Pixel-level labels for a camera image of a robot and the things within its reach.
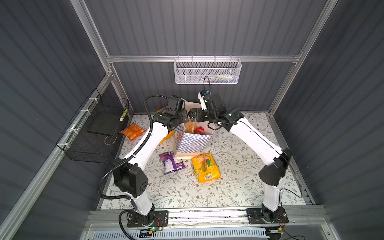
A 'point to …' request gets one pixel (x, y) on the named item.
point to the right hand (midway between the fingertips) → (196, 113)
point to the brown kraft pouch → (190, 126)
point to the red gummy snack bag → (200, 131)
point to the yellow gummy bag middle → (169, 134)
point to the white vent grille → (172, 234)
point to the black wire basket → (91, 133)
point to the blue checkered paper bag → (189, 145)
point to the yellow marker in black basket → (123, 115)
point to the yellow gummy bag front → (205, 167)
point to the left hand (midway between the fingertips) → (183, 114)
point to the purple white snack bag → (170, 163)
